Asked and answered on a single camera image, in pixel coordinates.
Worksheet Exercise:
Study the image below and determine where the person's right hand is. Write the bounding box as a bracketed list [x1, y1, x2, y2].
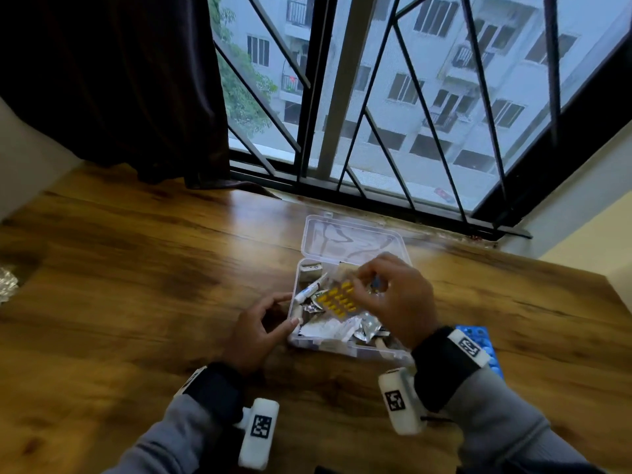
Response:
[352, 252, 440, 349]

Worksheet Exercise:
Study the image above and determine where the person's left hand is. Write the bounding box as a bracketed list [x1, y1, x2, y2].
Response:
[224, 292, 300, 376]

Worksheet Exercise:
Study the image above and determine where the yellow pill blister pack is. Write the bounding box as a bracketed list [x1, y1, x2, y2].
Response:
[316, 279, 359, 319]

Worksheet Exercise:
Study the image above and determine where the clear plastic storage box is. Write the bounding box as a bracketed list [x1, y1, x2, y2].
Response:
[287, 214, 415, 367]

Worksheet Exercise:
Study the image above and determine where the person's left forearm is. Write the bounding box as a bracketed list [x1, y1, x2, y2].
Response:
[104, 394, 225, 474]

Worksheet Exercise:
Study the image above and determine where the person's right forearm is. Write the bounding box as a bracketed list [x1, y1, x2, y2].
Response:
[443, 366, 609, 474]

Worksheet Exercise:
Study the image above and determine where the silver foil blister pack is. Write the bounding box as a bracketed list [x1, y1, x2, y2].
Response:
[353, 313, 384, 344]

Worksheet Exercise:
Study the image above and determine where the small silver foil strip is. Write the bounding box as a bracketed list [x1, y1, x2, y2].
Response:
[303, 290, 329, 314]

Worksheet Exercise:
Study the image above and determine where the white paper sachet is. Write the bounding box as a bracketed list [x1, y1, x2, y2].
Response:
[298, 316, 364, 342]

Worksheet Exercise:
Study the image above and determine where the white ointment tube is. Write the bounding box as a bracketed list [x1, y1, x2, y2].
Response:
[294, 272, 329, 305]

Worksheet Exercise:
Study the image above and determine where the black left wristband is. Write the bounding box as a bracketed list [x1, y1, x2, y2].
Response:
[174, 361, 246, 426]

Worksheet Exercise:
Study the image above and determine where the black wristband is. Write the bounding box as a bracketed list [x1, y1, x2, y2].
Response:
[174, 361, 246, 426]
[411, 328, 492, 413]

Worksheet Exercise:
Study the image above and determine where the black right wristband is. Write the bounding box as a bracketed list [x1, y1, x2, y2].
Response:
[411, 328, 492, 413]

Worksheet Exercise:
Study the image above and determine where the blue pill organizer tray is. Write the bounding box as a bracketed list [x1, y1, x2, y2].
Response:
[454, 325, 505, 380]

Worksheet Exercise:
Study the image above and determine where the black metal window grille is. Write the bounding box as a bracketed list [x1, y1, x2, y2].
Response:
[212, 0, 564, 230]

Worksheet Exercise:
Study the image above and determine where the green tree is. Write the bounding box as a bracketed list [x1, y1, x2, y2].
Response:
[207, 0, 278, 140]

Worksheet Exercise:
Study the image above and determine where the white apartment building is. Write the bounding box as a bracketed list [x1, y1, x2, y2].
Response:
[217, 0, 632, 213]

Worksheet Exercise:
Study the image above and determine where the crumpled silver foil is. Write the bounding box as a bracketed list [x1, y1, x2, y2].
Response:
[0, 265, 20, 304]

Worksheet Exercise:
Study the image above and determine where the dark brown curtain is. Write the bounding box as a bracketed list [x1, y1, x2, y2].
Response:
[0, 0, 278, 199]

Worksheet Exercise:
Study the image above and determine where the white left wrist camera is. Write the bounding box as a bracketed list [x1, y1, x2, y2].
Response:
[238, 398, 280, 471]

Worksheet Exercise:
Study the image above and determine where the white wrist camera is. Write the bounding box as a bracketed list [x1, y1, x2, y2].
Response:
[378, 368, 428, 436]
[238, 398, 280, 471]

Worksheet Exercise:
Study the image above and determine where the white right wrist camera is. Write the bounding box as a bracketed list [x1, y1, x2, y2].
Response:
[378, 368, 428, 436]

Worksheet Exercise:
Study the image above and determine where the black window frame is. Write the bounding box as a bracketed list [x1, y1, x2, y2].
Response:
[227, 0, 632, 241]

